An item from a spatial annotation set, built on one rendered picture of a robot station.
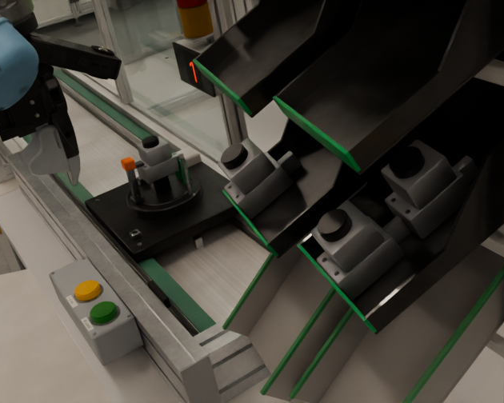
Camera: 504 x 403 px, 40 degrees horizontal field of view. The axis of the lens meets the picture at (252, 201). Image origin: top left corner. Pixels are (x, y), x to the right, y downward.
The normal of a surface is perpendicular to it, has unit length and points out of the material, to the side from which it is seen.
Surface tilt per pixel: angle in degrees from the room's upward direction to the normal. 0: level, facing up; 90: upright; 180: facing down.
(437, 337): 45
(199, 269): 0
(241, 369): 90
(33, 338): 0
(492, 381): 0
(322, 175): 25
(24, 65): 128
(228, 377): 90
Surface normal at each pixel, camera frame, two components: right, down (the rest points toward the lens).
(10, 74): 0.74, 0.66
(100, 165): -0.17, -0.84
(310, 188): -0.54, -0.62
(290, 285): -0.76, -0.36
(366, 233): 0.38, 0.43
